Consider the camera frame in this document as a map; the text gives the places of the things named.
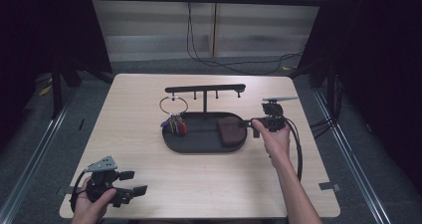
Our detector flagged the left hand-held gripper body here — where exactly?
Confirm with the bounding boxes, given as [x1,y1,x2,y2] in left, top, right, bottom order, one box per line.
[84,155,134,208]

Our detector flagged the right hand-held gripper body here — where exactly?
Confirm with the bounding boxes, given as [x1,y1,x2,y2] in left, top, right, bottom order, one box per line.
[261,96,300,133]

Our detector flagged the brown pouch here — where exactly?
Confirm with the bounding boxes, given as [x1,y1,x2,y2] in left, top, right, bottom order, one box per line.
[216,115,246,148]

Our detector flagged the black key rack with tray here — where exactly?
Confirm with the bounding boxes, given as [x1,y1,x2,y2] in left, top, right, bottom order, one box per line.
[161,83,249,154]

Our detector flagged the key ring with colourful keys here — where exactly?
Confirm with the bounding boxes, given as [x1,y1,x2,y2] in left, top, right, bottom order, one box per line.
[158,96,189,137]

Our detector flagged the person's right hand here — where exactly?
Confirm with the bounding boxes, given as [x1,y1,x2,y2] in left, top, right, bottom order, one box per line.
[250,118,293,169]

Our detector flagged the person's left hand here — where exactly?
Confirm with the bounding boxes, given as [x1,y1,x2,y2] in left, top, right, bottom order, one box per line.
[71,176,117,224]

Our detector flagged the grey tape strip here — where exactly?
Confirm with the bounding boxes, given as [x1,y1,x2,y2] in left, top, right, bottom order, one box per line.
[55,185,73,196]
[317,181,341,192]

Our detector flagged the black metal stand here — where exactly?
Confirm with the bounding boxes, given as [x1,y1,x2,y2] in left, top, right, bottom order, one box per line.
[50,64,65,119]

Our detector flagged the yellow floor tape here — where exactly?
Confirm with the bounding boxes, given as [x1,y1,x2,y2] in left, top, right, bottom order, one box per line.
[38,84,53,97]

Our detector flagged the black curtain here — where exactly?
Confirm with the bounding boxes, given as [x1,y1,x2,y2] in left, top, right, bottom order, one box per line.
[0,0,113,152]
[288,0,422,195]

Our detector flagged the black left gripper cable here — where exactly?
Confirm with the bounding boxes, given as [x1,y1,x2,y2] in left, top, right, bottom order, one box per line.
[69,169,90,213]

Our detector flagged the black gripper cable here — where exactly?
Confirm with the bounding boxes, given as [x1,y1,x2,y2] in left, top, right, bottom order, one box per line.
[69,169,90,213]
[283,116,304,182]

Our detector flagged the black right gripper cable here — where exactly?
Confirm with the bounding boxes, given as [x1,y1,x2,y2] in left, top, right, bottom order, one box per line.
[283,116,304,182]

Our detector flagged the black floor cables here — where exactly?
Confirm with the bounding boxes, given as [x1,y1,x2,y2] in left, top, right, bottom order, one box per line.
[310,74,343,139]

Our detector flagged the black cable on wall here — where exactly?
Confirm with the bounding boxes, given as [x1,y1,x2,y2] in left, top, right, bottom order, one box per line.
[185,2,304,77]

